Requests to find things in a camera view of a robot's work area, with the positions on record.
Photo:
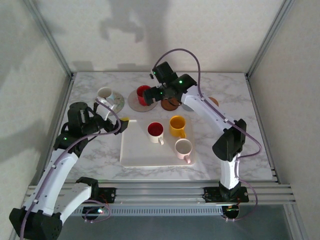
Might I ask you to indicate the white mug red inside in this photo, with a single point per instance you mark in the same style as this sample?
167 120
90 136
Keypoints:
155 128

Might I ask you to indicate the pale blue mug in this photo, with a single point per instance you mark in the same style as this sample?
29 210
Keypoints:
105 92

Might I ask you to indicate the pale pink mug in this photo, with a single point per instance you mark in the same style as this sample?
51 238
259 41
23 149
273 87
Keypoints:
183 147

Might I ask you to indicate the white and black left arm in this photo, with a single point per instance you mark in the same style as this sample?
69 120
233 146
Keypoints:
60 175

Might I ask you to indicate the round unicorn print coaster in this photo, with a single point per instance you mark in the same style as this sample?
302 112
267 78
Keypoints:
132 102

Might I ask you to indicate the round speckled coaster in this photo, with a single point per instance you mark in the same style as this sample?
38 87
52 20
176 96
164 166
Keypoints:
118 101

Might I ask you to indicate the round brown wooden coaster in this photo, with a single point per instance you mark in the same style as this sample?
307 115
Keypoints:
166 106

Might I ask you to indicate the round orange woven coaster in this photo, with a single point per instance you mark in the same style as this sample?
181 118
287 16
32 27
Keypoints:
215 102

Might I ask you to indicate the white rectangular tray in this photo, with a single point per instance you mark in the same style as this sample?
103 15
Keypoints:
140 150

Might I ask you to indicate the yellow mug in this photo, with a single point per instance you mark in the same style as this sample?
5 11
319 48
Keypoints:
177 125

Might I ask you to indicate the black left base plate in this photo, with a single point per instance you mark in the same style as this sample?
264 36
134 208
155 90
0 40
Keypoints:
110 193

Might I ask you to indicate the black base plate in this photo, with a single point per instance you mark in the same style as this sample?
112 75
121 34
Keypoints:
110 193
212 195

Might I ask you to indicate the aluminium front frame rails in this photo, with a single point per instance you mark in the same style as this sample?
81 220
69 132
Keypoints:
162 195

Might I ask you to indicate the aluminium left frame post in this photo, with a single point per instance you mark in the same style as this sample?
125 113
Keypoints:
47 35

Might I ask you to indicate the aluminium frame post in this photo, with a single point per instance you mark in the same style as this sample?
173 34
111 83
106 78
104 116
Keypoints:
270 35
47 35

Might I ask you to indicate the aluminium right frame post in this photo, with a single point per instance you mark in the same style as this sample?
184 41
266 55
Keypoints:
270 35

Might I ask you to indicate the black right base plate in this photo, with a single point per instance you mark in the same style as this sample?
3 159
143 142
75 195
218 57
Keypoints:
212 195

